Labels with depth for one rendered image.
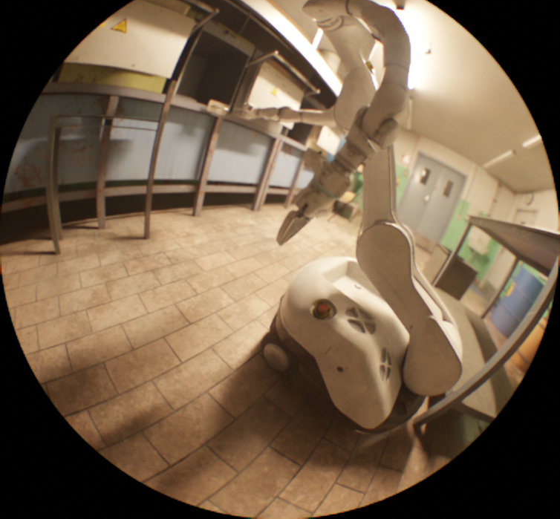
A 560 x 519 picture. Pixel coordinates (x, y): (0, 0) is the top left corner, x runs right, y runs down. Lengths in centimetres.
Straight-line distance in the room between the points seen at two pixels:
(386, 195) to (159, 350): 85
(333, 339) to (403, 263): 25
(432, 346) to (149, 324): 90
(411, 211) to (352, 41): 453
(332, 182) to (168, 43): 113
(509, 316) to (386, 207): 297
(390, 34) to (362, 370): 75
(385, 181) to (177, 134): 127
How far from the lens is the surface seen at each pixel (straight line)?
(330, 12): 78
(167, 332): 78
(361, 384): 52
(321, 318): 48
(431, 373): 66
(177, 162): 150
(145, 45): 124
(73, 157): 135
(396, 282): 54
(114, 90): 129
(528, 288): 332
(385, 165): 59
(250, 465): 65
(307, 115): 100
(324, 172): 41
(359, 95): 65
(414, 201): 508
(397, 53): 51
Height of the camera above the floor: 64
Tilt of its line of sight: 23 degrees down
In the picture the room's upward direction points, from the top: 20 degrees clockwise
